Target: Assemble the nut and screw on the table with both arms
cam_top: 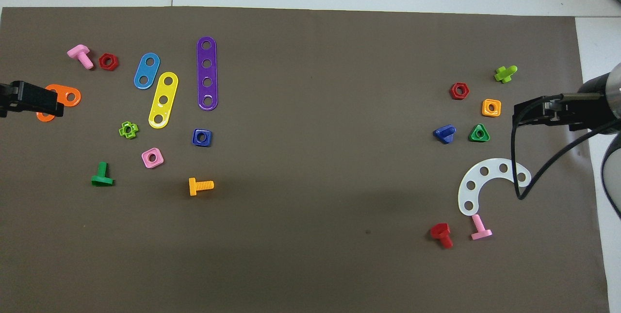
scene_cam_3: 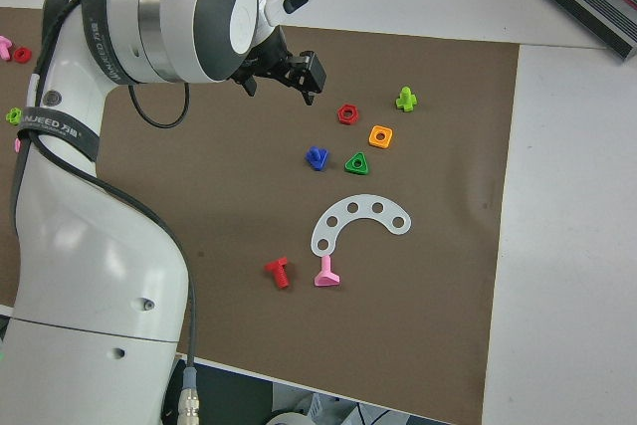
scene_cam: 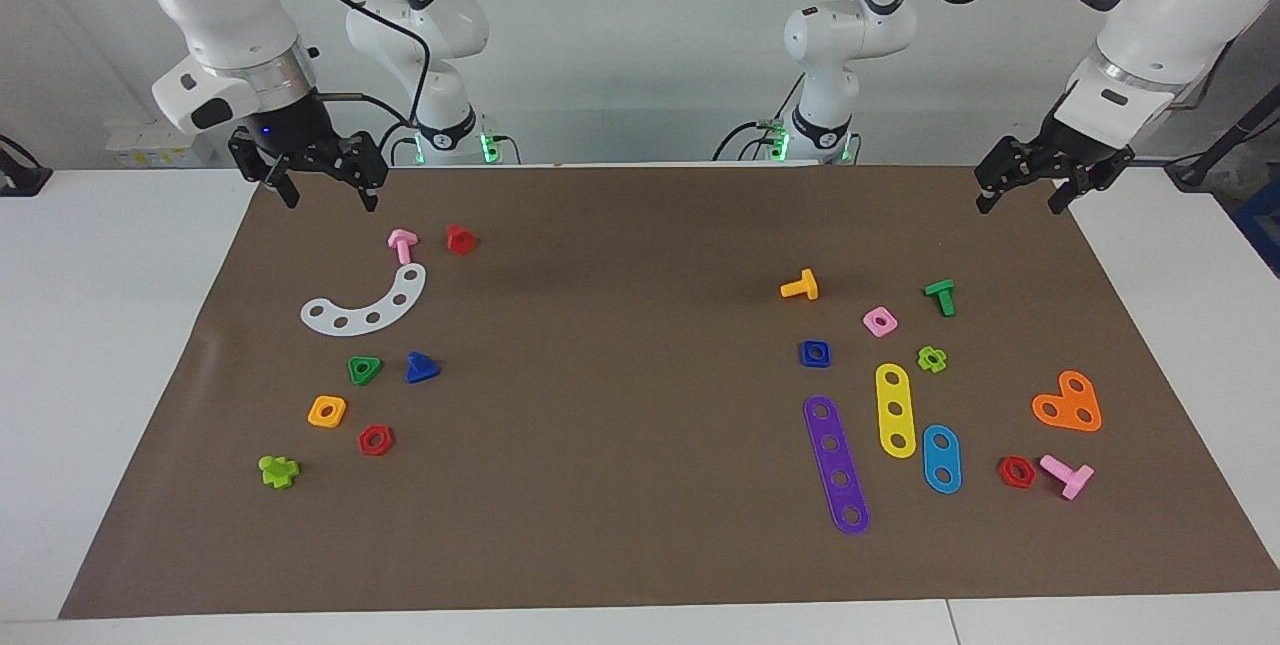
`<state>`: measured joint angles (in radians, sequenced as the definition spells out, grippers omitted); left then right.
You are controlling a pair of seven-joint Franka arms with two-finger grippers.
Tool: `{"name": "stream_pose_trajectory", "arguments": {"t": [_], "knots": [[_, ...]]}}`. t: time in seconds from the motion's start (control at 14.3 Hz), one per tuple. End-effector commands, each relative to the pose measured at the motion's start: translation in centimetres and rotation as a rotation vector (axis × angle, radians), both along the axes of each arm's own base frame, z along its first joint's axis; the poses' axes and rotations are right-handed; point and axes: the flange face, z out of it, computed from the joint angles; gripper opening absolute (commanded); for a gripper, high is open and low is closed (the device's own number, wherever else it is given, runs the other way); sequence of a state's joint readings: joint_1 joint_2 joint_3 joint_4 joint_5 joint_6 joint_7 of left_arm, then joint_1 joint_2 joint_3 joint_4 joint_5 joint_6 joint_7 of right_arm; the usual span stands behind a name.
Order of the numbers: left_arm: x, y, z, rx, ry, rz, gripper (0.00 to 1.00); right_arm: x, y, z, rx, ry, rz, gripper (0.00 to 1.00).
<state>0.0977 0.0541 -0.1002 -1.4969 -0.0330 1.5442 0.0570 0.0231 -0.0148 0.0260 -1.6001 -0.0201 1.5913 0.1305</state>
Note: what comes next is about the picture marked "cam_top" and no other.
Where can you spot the orange square plastic nut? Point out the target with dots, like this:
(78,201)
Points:
(485,107)

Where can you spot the blue square plastic nut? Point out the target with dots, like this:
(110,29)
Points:
(196,138)

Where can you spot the green triangular plastic nut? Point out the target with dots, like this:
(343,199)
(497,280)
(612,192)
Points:
(473,136)

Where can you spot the red hexagonal plastic nut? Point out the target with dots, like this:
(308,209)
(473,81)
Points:
(108,61)
(453,91)

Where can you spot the dark green plastic screw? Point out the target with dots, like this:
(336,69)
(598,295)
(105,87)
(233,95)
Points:
(102,177)

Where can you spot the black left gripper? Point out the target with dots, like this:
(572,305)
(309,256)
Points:
(10,97)

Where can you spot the blue triangle-head plastic screw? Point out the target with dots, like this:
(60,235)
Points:
(444,133)

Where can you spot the orange heart-shaped plastic plate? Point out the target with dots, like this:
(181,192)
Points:
(72,95)

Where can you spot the purple four-hole plastic plate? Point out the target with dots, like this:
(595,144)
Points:
(207,73)

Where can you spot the lime cross-head plastic screw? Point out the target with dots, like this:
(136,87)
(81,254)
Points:
(504,74)

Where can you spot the white curved five-hole plate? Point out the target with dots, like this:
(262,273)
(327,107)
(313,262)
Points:
(476,183)

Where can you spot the red hexagonal-head plastic screw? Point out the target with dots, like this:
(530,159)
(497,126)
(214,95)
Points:
(441,233)

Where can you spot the yellow three-hole plastic plate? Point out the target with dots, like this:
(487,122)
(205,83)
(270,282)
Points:
(163,100)

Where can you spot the pink plastic screw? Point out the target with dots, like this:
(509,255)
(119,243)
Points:
(80,56)
(480,231)

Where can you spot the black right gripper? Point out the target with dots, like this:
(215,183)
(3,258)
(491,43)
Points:
(570,111)

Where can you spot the orange plastic screw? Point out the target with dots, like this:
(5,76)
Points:
(198,186)

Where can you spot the brown table mat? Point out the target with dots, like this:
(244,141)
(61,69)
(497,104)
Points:
(310,167)

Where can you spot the green cross-shaped plastic nut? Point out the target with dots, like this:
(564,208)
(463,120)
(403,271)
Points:
(128,130)

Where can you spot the pink square plastic nut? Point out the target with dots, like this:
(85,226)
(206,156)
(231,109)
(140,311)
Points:
(147,158)

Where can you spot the blue two-hole plastic plate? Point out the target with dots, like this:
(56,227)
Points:
(146,71)

